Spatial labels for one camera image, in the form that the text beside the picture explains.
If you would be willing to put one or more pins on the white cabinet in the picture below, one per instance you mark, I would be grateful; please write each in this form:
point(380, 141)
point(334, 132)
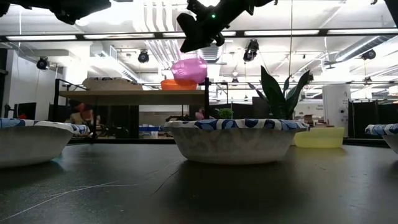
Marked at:
point(335, 104)

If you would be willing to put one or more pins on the black monitor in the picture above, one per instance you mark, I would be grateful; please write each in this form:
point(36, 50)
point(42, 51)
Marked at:
point(26, 110)

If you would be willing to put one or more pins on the orange plastic bowl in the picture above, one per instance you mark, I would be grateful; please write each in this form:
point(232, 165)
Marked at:
point(169, 85)

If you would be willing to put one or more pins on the white cup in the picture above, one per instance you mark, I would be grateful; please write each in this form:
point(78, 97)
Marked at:
point(154, 134)

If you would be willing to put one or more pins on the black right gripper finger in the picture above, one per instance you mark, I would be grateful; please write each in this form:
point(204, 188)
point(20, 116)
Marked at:
point(186, 23)
point(191, 42)

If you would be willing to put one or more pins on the tall green snake plant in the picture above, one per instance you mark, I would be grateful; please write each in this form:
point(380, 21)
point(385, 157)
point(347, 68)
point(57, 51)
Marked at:
point(280, 99)

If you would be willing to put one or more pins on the yellow plastic bowl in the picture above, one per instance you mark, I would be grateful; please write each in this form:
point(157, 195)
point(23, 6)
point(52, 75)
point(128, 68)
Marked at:
point(320, 138)

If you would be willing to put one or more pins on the small green potted plant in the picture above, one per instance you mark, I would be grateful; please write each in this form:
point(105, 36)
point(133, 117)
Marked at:
point(225, 113)

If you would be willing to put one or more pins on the person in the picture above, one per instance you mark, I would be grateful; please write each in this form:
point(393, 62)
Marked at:
point(199, 114)
point(81, 115)

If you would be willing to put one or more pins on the wooden shelf black frame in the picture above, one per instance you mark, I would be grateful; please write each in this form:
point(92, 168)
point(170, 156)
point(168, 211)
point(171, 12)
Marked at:
point(133, 97)

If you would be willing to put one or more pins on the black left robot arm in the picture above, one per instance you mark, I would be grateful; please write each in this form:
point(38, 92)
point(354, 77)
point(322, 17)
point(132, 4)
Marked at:
point(21, 3)

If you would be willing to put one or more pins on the black ceiling light rail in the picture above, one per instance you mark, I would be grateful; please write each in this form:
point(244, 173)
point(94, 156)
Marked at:
point(124, 35)

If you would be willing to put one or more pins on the pink plastic bowl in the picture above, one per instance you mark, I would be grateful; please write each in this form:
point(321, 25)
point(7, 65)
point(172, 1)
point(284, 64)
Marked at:
point(189, 71)

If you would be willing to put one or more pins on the blue storage bin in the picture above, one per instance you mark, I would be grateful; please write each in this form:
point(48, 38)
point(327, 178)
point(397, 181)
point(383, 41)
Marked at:
point(150, 128)

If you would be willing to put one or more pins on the black partition panel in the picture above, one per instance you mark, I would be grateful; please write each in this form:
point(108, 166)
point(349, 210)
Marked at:
point(373, 118)

